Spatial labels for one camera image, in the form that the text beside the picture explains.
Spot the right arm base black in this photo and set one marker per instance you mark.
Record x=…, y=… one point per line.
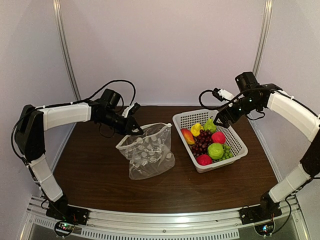
x=258, y=213

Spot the green fake pear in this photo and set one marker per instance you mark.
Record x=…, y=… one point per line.
x=210, y=126

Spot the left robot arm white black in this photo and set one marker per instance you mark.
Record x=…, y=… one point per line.
x=30, y=135

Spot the clear polka dot zip bag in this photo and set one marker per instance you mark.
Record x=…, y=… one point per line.
x=149, y=154

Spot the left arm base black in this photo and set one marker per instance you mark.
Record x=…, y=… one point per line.
x=67, y=212

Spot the aluminium frame post left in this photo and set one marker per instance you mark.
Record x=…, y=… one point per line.
x=64, y=47

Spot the green fake grapes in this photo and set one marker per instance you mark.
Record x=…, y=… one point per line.
x=227, y=154

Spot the aluminium frame post right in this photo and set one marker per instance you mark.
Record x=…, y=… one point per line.
x=264, y=32

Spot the dark fake grapes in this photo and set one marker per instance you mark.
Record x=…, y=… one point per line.
x=202, y=142

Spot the orange red fake mango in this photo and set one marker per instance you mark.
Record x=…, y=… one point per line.
x=188, y=136

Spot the red fake apple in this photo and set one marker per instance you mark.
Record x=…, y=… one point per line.
x=204, y=160

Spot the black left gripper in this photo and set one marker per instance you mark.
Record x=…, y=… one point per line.
x=128, y=126

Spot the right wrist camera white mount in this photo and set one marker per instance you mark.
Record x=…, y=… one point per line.
x=222, y=94

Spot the aluminium front rail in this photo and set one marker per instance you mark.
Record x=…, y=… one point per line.
x=230, y=224

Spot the green fake apple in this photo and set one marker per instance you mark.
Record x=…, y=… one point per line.
x=215, y=151

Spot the white perforated plastic basket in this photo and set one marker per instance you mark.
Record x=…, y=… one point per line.
x=188, y=119

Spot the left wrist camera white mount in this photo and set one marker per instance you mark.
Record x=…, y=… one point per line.
x=130, y=110

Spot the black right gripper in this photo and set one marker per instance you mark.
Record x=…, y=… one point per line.
x=229, y=114

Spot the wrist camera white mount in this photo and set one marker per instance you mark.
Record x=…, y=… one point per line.
x=130, y=110
x=222, y=94

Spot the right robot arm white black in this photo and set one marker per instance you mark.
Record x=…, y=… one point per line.
x=254, y=96

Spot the yellow fake pear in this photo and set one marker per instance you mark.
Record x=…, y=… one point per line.
x=196, y=129

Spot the aluminium frame post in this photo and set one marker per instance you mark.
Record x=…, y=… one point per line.
x=264, y=32
x=64, y=47

